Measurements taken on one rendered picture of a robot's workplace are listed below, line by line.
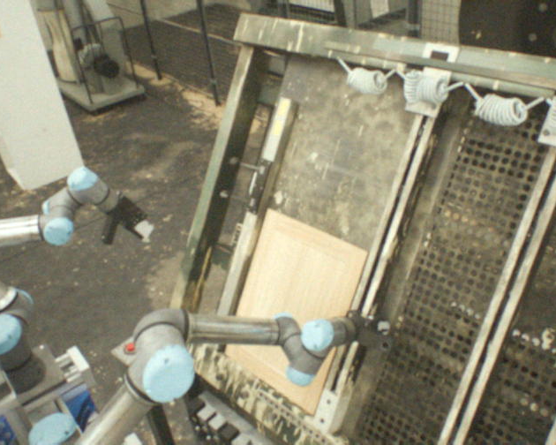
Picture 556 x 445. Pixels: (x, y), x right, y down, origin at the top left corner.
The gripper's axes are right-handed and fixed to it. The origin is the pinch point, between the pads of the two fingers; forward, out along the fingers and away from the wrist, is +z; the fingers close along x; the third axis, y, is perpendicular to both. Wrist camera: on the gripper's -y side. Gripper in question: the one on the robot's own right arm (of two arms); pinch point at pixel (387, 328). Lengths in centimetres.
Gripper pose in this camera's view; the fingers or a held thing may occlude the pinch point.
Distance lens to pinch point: 177.4
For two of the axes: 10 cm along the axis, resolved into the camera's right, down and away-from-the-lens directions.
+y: -7.0, -3.3, 6.3
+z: 6.5, 0.7, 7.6
